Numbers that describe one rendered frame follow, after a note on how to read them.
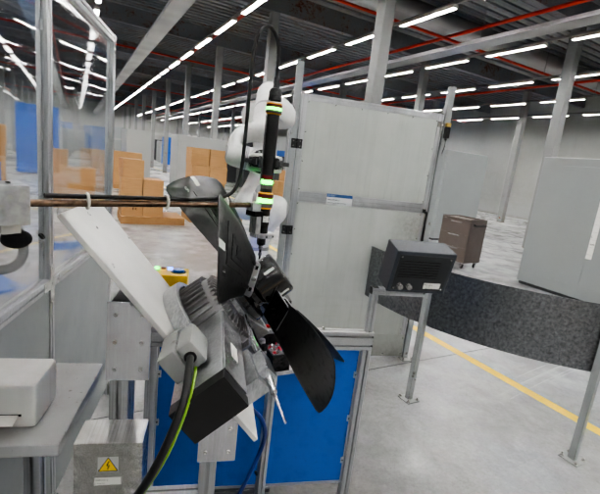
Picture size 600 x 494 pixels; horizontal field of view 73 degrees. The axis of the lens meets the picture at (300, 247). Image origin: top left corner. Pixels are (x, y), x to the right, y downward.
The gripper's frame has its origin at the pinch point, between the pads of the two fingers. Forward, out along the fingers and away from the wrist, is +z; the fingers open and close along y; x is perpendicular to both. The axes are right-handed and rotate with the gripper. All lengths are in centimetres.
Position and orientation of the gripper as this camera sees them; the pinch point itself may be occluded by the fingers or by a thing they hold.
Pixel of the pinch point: (268, 163)
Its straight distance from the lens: 115.4
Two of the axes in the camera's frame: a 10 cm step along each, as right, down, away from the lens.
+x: 1.1, -9.7, -2.0
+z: 1.9, 2.2, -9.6
